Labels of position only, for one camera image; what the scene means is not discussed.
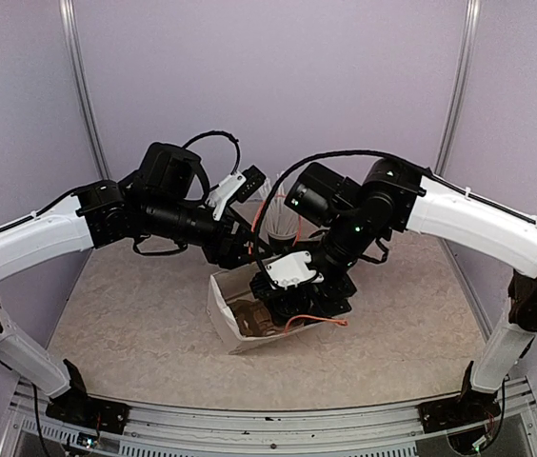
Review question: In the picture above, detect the white paper takeout bag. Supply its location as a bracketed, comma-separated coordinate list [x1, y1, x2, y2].
[206, 188, 351, 356]

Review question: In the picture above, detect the brown cardboard cup carrier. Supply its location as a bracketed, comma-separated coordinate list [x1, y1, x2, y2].
[229, 300, 285, 337]

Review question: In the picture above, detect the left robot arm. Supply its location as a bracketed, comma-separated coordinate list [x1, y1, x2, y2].
[0, 142, 266, 424]

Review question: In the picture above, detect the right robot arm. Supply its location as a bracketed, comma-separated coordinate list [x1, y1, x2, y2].
[250, 150, 537, 423]

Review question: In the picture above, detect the black cup with straws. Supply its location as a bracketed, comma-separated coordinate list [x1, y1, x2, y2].
[268, 229, 298, 252]

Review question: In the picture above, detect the white wrapped straws bundle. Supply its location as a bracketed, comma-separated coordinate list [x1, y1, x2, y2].
[263, 183, 299, 233]

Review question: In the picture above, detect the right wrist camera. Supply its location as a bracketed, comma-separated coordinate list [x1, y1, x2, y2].
[249, 250, 325, 302]

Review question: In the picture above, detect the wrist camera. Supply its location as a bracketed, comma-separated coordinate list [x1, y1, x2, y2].
[249, 250, 325, 302]
[206, 166, 266, 221]

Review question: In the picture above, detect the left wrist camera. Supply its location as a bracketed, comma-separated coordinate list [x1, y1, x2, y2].
[206, 166, 266, 221]

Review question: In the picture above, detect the left aluminium frame post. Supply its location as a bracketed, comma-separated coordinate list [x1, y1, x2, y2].
[59, 0, 111, 179]

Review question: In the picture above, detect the aluminium frame post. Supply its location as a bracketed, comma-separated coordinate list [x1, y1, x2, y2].
[59, 0, 111, 179]
[434, 0, 482, 176]

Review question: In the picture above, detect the right aluminium frame post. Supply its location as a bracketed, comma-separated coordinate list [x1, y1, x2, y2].
[434, 0, 482, 176]

